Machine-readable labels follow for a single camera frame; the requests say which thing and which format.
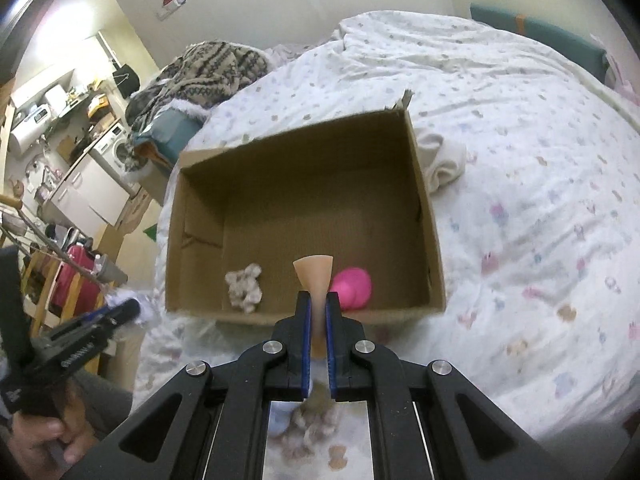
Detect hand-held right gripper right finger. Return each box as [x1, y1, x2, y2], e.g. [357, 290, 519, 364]
[325, 292, 567, 480]

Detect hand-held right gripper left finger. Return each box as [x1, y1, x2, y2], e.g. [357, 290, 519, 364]
[65, 291, 314, 480]

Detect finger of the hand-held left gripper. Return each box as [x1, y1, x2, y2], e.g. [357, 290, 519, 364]
[75, 298, 142, 343]

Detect pink soft toy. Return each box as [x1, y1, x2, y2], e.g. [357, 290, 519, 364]
[330, 267, 374, 310]

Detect brown cardboard box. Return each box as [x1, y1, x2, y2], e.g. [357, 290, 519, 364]
[164, 90, 447, 328]

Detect person's left hand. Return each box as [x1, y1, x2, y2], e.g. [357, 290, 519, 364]
[10, 377, 101, 467]

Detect red suitcase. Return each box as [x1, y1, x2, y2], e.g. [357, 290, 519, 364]
[51, 243, 100, 312]

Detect grey clothing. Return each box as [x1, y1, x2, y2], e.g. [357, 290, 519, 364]
[75, 373, 135, 443]

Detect white cabinet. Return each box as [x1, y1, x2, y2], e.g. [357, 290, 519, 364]
[46, 152, 135, 227]

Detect white washing machine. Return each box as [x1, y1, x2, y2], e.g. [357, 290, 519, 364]
[91, 124, 138, 183]

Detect white kitchen appliance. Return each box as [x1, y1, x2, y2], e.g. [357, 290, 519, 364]
[9, 102, 57, 157]

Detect white rolled cloth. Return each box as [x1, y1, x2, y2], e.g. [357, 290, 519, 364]
[416, 127, 468, 195]

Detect black hanging bag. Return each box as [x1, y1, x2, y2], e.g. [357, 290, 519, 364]
[113, 62, 140, 100]

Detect white floral duvet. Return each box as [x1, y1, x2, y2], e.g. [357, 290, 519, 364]
[134, 10, 640, 443]

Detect grey patterned knit blanket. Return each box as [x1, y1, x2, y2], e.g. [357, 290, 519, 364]
[124, 41, 272, 173]

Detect white wall socket strip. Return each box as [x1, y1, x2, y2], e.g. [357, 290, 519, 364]
[156, 0, 189, 21]

